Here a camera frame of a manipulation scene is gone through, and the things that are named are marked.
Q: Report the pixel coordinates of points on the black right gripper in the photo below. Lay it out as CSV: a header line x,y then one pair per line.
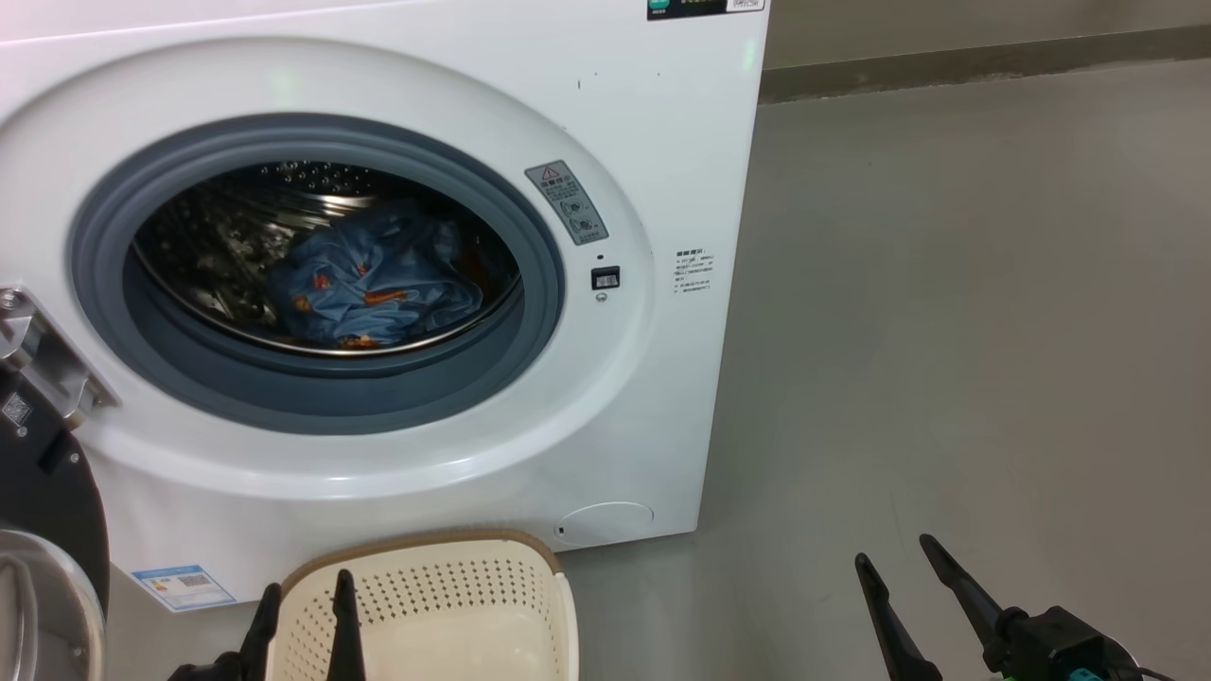
x,y
1060,648

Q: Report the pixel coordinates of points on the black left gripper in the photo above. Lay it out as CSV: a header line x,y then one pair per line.
x,y
213,669

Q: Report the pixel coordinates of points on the dark round washing machine door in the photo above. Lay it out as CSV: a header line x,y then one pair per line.
x,y
47,492

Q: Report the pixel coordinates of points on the blue bear print shirt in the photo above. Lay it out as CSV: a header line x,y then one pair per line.
x,y
416,307

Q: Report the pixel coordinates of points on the blue bear print pants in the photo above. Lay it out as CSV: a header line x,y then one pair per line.
x,y
378,241

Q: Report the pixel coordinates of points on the cream perforated laundry basket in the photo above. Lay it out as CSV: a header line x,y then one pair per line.
x,y
454,586

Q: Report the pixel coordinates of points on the metal door hinge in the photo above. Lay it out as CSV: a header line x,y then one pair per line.
x,y
47,359

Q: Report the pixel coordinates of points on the grey rubber door gasket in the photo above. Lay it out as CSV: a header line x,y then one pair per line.
x,y
104,284

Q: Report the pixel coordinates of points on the black door latch socket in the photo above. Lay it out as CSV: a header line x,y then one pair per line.
x,y
605,278

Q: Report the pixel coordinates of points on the white front-load washing machine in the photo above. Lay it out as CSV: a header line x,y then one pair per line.
x,y
662,142

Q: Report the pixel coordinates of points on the blue energy label sticker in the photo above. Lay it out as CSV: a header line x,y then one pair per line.
x,y
184,586

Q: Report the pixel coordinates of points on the round white filter cover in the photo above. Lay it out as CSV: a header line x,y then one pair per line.
x,y
605,523

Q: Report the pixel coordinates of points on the printed text sticker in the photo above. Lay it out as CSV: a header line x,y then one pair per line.
x,y
693,271

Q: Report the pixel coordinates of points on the steel perforated washer drum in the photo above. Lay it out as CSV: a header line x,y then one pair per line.
x,y
208,246

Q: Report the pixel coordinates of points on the grey warning sticker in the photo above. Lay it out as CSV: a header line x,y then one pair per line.
x,y
568,203

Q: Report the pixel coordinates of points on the black control panel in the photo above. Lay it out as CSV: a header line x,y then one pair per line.
x,y
705,8

